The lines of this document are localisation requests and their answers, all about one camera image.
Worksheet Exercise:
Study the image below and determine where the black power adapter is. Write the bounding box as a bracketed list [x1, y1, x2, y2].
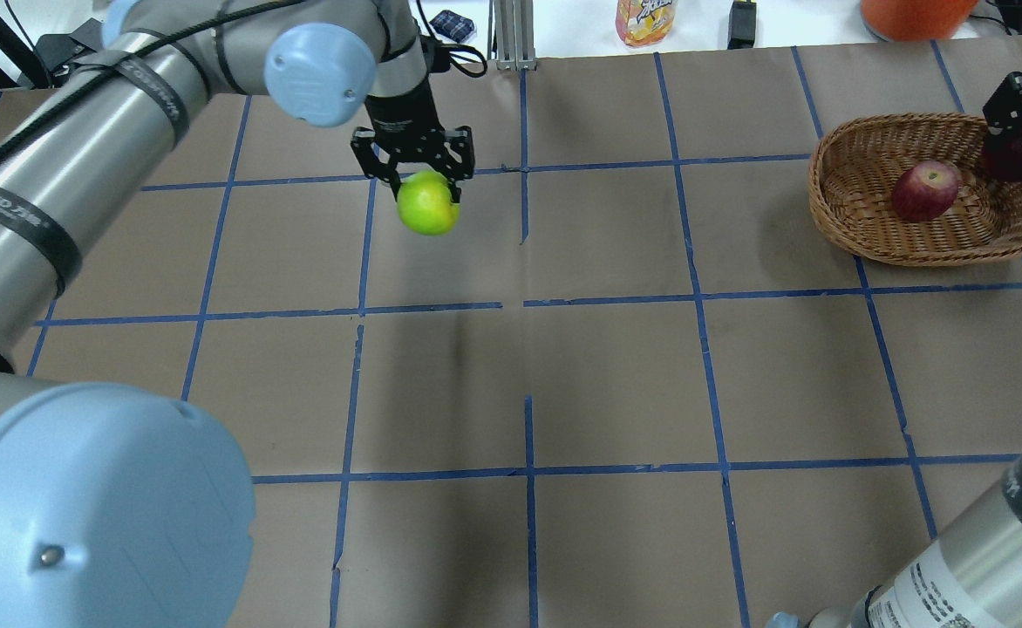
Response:
[726, 0, 758, 49]

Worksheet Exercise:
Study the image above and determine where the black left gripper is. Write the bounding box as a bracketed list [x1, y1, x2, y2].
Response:
[351, 87, 475, 203]

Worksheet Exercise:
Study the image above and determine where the orange juice bottle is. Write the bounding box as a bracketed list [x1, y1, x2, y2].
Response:
[615, 0, 676, 48]

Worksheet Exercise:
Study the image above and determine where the small dark blue pouch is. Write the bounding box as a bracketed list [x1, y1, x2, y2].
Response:
[431, 10, 478, 44]

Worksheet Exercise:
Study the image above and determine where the green apple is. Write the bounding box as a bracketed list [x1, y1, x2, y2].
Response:
[394, 170, 460, 237]

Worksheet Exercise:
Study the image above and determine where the woven wicker basket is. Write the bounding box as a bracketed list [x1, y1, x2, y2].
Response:
[807, 113, 1022, 267]

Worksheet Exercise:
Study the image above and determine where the aluminium frame post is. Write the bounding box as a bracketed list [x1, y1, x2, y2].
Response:
[487, 1, 536, 72]

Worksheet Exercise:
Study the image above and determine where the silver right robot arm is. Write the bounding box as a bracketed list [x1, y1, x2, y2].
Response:
[767, 454, 1022, 627]

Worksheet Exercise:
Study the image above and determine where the orange bucket with lid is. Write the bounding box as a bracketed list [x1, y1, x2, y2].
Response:
[860, 1, 978, 41]

